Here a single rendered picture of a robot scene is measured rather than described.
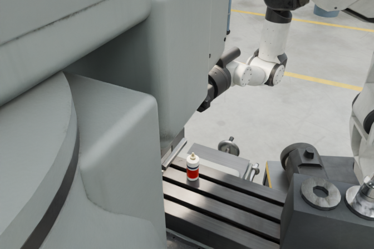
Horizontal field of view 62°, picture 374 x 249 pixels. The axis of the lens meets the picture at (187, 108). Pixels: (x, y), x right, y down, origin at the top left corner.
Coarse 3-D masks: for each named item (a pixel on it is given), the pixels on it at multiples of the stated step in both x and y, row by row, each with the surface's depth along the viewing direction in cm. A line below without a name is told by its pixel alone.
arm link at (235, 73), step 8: (232, 48) 93; (224, 56) 89; (232, 56) 91; (216, 64) 90; (224, 64) 89; (232, 64) 92; (240, 64) 92; (224, 72) 88; (232, 72) 91; (240, 72) 90; (248, 72) 93; (232, 80) 92; (240, 80) 91; (248, 80) 95
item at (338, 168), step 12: (288, 156) 161; (300, 156) 153; (312, 156) 150; (324, 156) 159; (336, 156) 159; (288, 168) 160; (300, 168) 149; (312, 168) 149; (324, 168) 151; (336, 168) 152; (348, 168) 152; (288, 180) 159; (336, 180) 146; (348, 180) 146
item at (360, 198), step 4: (360, 188) 70; (364, 188) 68; (360, 192) 70; (364, 192) 69; (368, 192) 68; (356, 196) 72; (360, 196) 70; (364, 196) 69; (368, 196) 68; (372, 196) 67; (356, 200) 71; (360, 200) 70; (364, 200) 69; (368, 200) 68; (372, 200) 68; (360, 204) 70; (364, 204) 70; (368, 204) 69; (372, 204) 69; (368, 208) 70; (372, 208) 70
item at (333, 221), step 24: (288, 192) 83; (312, 192) 74; (336, 192) 74; (288, 216) 77; (312, 216) 71; (336, 216) 70; (360, 216) 69; (288, 240) 78; (312, 240) 75; (336, 240) 73; (360, 240) 71
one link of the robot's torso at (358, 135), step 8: (352, 112) 125; (352, 120) 125; (352, 128) 126; (360, 128) 120; (352, 136) 127; (360, 136) 127; (368, 136) 111; (352, 144) 130; (360, 144) 119; (368, 144) 112; (352, 152) 133; (360, 152) 120; (368, 152) 116; (360, 160) 122; (368, 160) 122; (360, 168) 128; (368, 168) 125; (360, 176) 132; (360, 184) 133
